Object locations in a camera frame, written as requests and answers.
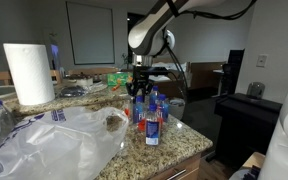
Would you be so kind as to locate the grey glass jar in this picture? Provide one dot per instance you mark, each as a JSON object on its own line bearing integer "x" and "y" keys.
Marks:
{"x": 255, "y": 90}

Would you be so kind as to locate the white paper towel roll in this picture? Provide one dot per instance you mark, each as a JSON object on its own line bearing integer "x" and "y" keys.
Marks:
{"x": 29, "y": 73}

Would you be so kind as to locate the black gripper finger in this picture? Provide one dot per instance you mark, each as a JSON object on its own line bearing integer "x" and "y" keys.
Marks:
{"x": 149, "y": 88}
{"x": 130, "y": 89}

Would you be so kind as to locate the black cabinet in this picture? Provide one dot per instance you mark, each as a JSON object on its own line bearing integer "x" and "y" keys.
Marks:
{"x": 247, "y": 123}

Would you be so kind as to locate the small white trash bin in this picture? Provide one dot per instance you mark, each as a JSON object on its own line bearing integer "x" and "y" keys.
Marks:
{"x": 177, "y": 108}

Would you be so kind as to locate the orange marker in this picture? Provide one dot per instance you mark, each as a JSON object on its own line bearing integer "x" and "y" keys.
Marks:
{"x": 116, "y": 87}

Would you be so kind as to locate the dark wrapped item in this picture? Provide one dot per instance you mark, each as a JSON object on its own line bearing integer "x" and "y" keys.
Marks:
{"x": 71, "y": 91}

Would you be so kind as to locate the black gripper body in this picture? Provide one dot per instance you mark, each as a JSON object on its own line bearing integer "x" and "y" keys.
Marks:
{"x": 142, "y": 79}

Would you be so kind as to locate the wooden desk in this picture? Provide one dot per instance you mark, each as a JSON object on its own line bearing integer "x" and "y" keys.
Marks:
{"x": 200, "y": 76}

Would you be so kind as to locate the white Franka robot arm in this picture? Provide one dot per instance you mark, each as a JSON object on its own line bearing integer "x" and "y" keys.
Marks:
{"x": 147, "y": 33}

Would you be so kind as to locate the clear plastic bag blue print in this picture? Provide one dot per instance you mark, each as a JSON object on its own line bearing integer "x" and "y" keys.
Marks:
{"x": 57, "y": 146}

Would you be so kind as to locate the green tissue box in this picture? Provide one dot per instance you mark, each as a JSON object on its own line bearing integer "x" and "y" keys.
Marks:
{"x": 117, "y": 79}

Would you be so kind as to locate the white projector screen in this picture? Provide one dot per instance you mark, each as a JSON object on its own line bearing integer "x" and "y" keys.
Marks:
{"x": 90, "y": 33}

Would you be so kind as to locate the white food container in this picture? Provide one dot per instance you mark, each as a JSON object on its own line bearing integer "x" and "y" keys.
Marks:
{"x": 84, "y": 81}

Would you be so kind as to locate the black office chair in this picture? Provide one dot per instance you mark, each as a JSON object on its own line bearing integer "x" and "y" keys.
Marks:
{"x": 236, "y": 66}

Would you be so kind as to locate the wooden counter cabinet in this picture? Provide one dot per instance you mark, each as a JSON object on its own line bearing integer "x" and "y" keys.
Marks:
{"x": 190, "y": 165}

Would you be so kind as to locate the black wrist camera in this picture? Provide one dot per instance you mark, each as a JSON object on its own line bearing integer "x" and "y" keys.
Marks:
{"x": 150, "y": 70}

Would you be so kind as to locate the white light switch plate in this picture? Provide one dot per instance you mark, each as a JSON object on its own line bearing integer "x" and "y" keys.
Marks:
{"x": 262, "y": 60}

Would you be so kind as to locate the small green plant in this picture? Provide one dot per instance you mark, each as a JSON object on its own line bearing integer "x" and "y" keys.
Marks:
{"x": 126, "y": 60}

